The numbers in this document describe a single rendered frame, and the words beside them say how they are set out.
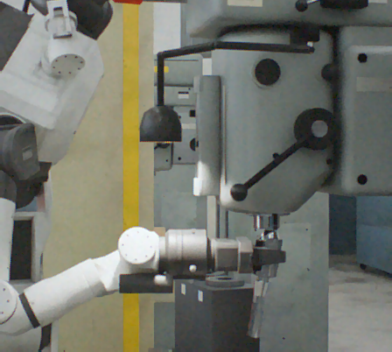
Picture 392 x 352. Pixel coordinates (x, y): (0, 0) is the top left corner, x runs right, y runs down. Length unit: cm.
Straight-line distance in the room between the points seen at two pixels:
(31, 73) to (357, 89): 63
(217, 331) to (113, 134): 146
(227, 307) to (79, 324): 143
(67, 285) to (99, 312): 177
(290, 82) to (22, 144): 50
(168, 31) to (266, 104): 933
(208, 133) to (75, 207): 176
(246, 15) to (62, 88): 44
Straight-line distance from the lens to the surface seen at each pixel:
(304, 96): 142
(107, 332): 324
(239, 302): 187
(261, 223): 148
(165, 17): 1073
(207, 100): 145
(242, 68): 140
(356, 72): 143
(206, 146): 145
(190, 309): 196
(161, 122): 138
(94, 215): 317
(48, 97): 162
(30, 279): 200
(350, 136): 142
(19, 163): 152
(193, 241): 146
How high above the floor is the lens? 142
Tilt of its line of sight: 1 degrees down
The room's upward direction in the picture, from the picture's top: straight up
